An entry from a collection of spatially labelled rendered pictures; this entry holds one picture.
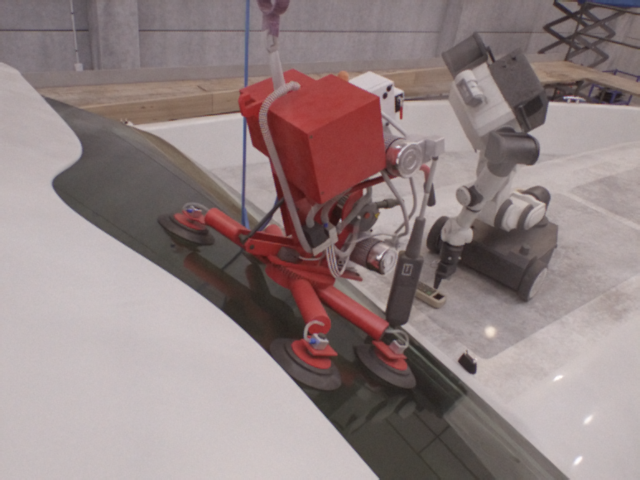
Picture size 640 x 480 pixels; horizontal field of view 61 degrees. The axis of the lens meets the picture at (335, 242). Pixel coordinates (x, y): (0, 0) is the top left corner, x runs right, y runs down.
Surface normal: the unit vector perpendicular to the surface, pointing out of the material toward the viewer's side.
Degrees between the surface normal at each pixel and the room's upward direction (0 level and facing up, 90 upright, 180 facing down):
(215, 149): 90
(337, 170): 90
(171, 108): 90
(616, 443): 27
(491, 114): 57
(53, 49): 90
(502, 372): 0
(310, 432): 20
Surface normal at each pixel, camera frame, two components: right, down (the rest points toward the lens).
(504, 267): -0.66, 0.30
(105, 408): 0.42, -0.86
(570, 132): 0.20, 0.52
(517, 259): -0.37, -0.39
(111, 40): 0.61, 0.48
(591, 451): 0.38, -0.57
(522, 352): 0.14, -0.85
